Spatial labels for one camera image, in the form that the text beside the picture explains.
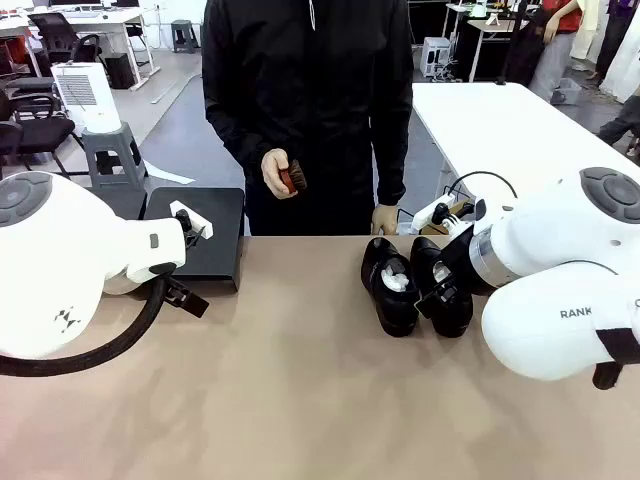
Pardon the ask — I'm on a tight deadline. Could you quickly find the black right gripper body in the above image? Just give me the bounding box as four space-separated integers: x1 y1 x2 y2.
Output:
439 224 489 297

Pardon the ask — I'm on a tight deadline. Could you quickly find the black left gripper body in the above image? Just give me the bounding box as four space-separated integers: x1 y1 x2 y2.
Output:
148 260 180 287

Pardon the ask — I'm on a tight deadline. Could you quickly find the black leather dress shoe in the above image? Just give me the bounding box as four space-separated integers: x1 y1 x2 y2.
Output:
409 235 474 338
360 237 421 338

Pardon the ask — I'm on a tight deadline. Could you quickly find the red wooden shoe brush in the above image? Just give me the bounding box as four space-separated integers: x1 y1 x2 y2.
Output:
278 158 309 197

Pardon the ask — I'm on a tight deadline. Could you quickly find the person's left forearm black sleeve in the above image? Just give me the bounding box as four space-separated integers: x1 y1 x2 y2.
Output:
375 114 414 207

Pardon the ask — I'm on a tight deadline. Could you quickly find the person's right forearm black sleeve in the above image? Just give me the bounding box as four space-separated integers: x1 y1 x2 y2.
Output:
204 99 281 171

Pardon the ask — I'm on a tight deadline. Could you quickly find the black shoe stand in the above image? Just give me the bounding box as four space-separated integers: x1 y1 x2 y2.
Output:
138 187 246 295

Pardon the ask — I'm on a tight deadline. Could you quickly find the person's left hand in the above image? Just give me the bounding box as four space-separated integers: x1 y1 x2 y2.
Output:
370 203 401 236

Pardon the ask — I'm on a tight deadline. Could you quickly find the person's right hand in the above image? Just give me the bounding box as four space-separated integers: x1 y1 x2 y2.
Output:
260 148 297 201

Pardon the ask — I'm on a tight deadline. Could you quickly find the brown cardboard box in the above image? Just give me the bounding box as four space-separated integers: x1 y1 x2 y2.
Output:
422 199 476 236

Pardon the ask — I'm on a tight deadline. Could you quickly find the grey plastic stool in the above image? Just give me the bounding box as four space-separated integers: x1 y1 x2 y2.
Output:
81 122 150 191

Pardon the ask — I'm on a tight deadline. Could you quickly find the white folding table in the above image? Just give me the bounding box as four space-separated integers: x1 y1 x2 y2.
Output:
410 82 640 211

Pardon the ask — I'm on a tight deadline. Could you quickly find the black office chair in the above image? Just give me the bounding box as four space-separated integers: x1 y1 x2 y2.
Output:
27 12 104 76
0 77 84 177

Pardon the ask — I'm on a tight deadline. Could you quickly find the grey plastic bin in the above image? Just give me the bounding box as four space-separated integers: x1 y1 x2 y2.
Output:
549 77 584 106

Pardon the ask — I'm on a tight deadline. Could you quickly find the white air purifier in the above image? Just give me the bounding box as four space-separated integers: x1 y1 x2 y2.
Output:
51 62 110 124

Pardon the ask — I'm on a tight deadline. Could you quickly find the white computer case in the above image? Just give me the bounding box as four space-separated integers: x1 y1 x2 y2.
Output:
422 36 454 79

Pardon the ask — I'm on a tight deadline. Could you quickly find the black computer tower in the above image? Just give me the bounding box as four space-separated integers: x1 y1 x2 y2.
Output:
103 52 136 90

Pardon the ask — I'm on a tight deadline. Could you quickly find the seated person's dark leg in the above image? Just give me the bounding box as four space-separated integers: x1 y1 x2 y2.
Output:
597 94 640 161

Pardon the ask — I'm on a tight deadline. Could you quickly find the person's black jacket torso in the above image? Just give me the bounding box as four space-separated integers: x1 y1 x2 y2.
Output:
201 0 415 236

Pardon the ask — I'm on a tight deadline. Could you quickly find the person in red shirt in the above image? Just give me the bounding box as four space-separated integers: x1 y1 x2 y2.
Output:
529 0 586 104

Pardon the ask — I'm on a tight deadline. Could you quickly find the wooden top back table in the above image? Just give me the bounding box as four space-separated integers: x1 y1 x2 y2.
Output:
467 18 531 84

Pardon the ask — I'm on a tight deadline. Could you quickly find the small grey stool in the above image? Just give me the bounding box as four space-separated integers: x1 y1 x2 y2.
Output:
171 19 200 54

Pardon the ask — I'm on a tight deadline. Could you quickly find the person in cream top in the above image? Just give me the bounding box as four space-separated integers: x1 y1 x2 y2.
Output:
569 0 601 71

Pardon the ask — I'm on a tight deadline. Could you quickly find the white office desk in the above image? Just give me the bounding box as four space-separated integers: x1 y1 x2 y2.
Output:
0 4 161 92

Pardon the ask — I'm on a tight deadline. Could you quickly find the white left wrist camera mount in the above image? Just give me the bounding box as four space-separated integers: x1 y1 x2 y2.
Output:
168 199 215 240

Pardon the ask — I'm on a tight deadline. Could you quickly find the black wire basket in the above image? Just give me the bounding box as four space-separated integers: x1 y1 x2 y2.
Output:
396 207 426 236

